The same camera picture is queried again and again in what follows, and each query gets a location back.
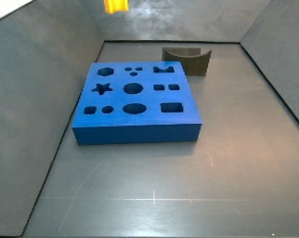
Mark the blue shape sorter board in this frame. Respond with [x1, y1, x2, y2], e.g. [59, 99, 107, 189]
[72, 61, 203, 145]

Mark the black curved stand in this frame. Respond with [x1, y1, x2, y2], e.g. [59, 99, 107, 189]
[163, 47, 212, 76]

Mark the yellow arch block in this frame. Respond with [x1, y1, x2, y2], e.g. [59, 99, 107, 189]
[104, 0, 130, 14]

